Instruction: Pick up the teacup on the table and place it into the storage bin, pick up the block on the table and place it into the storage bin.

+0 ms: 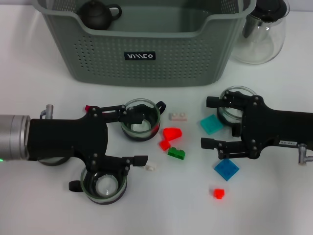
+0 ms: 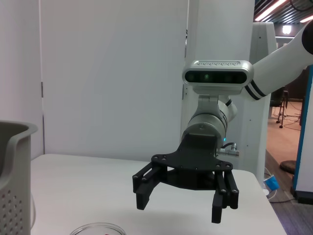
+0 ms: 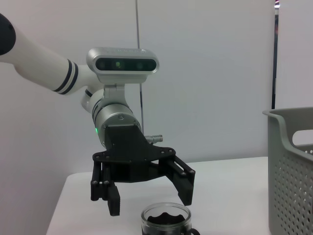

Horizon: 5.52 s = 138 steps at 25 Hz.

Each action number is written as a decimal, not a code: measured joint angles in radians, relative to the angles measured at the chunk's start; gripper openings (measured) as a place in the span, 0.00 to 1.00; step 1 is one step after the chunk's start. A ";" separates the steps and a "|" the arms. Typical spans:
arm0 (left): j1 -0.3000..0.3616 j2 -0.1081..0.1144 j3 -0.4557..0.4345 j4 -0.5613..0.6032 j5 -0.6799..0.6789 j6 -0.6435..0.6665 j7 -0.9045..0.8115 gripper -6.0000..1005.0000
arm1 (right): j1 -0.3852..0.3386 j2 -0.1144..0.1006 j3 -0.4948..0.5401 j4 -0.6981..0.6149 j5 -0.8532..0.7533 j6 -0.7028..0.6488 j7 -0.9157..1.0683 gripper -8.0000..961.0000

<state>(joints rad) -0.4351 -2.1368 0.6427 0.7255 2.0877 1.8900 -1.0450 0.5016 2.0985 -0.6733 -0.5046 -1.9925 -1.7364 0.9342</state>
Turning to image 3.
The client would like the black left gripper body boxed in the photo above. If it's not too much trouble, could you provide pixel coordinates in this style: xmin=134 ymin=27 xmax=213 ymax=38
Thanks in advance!
xmin=92 ymin=124 xmax=177 ymax=184

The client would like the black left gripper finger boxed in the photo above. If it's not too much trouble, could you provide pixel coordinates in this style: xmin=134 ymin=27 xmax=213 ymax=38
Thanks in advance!
xmin=90 ymin=159 xmax=121 ymax=216
xmin=158 ymin=154 xmax=196 ymax=206

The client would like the glass teacup black base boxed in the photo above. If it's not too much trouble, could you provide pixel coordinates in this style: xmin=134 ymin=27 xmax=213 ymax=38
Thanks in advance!
xmin=140 ymin=202 xmax=201 ymax=235

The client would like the grey perforated storage bin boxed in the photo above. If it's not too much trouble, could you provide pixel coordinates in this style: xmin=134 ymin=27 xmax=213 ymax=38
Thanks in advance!
xmin=262 ymin=107 xmax=313 ymax=235

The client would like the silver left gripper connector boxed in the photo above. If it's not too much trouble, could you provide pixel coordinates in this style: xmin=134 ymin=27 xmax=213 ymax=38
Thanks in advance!
xmin=144 ymin=133 xmax=164 ymax=143

